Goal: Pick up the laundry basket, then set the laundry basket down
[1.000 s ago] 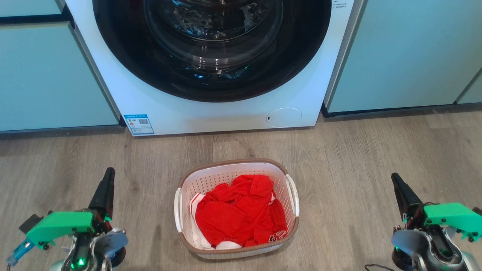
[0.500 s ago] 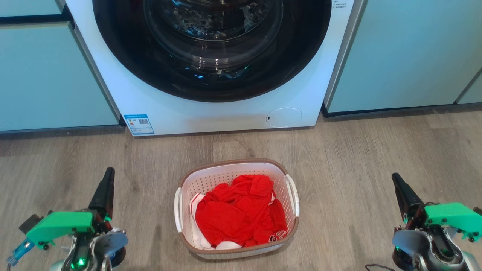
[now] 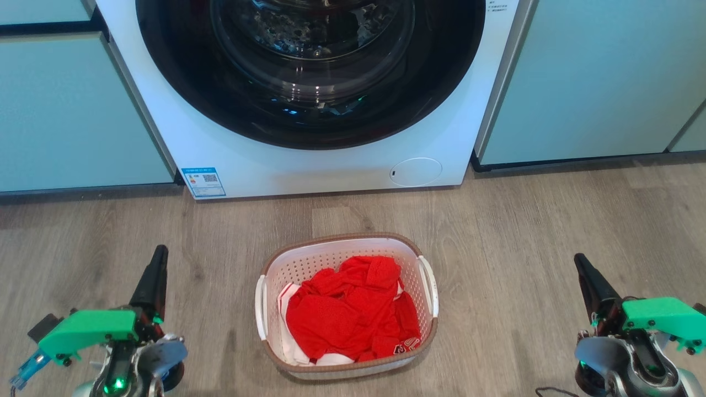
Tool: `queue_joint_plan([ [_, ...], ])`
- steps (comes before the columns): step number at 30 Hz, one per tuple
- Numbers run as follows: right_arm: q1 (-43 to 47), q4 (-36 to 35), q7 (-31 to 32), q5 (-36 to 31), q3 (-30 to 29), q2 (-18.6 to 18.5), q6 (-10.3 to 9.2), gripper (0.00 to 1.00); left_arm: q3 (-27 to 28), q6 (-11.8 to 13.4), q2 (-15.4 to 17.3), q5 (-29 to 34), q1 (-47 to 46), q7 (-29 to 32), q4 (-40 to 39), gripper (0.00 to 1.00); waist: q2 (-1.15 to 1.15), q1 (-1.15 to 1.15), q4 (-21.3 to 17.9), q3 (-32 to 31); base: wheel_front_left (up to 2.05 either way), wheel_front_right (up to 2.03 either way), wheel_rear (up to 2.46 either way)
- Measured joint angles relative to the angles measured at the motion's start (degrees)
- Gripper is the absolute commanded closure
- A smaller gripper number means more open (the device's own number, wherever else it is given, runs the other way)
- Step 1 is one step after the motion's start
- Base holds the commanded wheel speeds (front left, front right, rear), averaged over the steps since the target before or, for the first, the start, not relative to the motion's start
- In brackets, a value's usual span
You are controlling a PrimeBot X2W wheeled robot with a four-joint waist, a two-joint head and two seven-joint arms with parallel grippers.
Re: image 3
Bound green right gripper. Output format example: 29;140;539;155
574;253;706;353

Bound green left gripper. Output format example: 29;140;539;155
38;245;168;359

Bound white perforated laundry basket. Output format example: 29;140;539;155
255;232;440;381

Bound blue QR code sticker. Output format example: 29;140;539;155
181;167;227;199

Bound dark cabinet plinth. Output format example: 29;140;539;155
470;150;706;173

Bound red mesh garment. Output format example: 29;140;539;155
285;255;421;363

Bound dark round washer door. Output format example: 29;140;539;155
135;0;487;151

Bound wide pale green cabinet door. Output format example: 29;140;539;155
475;0;706;166

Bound white front-load washing machine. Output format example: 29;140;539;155
95;0;534;200

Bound round white filter cover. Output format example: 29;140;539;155
389;157;443;187

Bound small pale green cabinet panel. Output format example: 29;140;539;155
0;0;95;25

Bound blue cable connector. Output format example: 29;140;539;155
9;350;51;389

